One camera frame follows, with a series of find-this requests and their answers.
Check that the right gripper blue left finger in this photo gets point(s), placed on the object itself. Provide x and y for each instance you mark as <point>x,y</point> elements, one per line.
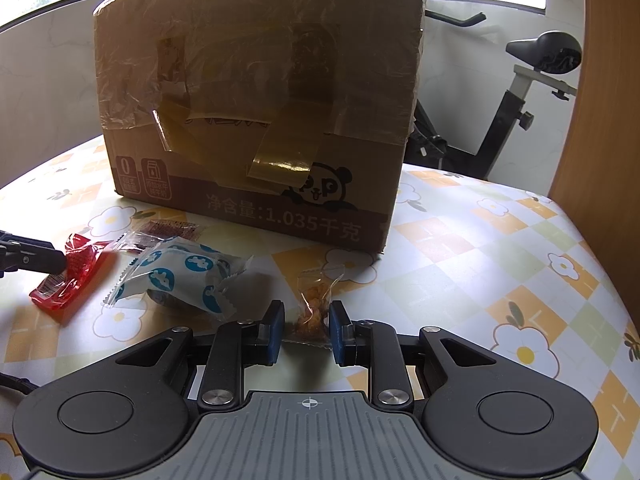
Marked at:
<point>236,347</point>

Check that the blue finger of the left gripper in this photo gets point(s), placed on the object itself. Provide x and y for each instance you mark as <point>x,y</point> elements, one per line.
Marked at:
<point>24,253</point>

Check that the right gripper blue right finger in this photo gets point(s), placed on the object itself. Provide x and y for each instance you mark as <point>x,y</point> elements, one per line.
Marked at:
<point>375,346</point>

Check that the red candy wrapper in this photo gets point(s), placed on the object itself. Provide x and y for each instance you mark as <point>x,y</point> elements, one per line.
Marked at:
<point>84,257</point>

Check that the clear packet orange snack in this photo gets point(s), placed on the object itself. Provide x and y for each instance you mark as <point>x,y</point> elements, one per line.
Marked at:
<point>315,289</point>

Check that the white blue snack packet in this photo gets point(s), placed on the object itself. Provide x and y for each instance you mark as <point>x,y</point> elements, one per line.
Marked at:
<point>181,270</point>

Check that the floral patterned bed sheet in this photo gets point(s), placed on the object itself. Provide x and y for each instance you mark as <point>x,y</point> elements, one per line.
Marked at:
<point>499,266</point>

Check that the small dark red packet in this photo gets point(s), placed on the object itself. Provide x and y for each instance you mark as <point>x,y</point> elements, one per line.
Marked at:
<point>154,232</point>

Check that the brown cardboard box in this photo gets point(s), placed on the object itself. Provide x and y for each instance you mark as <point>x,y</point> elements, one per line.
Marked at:
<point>293,127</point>

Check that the wooden headboard panel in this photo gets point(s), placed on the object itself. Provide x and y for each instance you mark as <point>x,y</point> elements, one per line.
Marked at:
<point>597,181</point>

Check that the black exercise bike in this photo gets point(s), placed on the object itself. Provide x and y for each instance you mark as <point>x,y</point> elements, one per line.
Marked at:
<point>542,59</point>

